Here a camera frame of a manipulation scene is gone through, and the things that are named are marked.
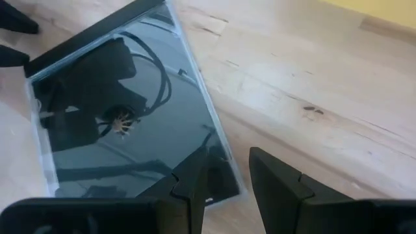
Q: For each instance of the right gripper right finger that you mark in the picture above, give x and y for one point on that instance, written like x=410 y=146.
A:
x=308 y=208

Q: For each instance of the clear black CD jewel case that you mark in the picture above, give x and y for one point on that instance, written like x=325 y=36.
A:
x=169 y=130

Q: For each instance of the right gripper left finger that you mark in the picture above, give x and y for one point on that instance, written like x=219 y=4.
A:
x=97 y=216

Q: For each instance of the yellow plastic bin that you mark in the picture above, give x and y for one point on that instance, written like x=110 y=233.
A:
x=390 y=9

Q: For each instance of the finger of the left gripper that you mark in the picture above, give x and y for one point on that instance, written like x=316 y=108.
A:
x=13 y=56
x=16 y=16

